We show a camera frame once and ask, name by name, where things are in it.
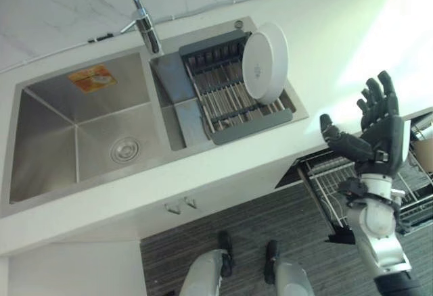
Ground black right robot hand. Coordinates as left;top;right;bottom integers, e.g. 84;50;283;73
319;70;413;178

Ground white round plate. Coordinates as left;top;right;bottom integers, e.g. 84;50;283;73
241;22;290;105

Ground grey dish drying rack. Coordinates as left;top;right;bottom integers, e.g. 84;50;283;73
178;29;293;146

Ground black right robot foot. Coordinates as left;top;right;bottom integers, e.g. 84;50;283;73
264;240;281;285

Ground black robot foot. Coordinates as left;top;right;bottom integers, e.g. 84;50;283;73
264;240;281;285
218;230;235;285

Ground silver right robot leg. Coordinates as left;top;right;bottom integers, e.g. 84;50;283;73
273;259;315;296

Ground black left robot foot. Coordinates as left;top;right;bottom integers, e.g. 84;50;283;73
218;230;235;285

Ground round sink drain strainer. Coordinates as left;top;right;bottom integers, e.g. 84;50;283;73
109;134;141;161

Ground chrome kitchen faucet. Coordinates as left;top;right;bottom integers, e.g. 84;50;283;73
120;0;161;54

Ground stainless steel double sink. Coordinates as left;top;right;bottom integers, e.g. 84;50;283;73
7;16;309;205

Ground orange sticker label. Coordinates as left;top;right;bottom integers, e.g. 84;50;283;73
67;66;118;92

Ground small black clip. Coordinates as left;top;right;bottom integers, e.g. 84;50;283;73
87;32;114;43

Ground dishwasher wire rack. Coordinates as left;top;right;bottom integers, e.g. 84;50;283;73
293;150;433;239

